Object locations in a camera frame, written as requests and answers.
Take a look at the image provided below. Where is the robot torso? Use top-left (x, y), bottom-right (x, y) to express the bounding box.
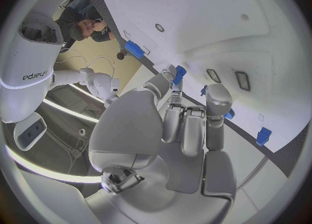
top-left (0, 11), bottom-right (66, 152)

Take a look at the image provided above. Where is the white task board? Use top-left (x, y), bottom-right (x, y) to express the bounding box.
top-left (92, 0), bottom-right (312, 153)

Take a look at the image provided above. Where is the blue plug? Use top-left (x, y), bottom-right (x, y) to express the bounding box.
top-left (223, 108), bottom-right (236, 120)

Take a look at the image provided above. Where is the person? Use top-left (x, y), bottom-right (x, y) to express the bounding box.
top-left (55, 5), bottom-right (116, 54)

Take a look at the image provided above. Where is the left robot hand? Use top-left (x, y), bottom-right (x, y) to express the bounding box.
top-left (84, 64), bottom-right (238, 224)

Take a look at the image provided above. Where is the white cable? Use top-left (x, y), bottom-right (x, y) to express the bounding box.
top-left (59, 48), bottom-right (88, 69)
top-left (86, 55), bottom-right (116, 81)

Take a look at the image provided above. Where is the blue block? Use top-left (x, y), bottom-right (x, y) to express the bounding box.
top-left (172, 64), bottom-right (188, 86)
top-left (124, 40), bottom-right (146, 60)
top-left (255, 127), bottom-right (272, 147)

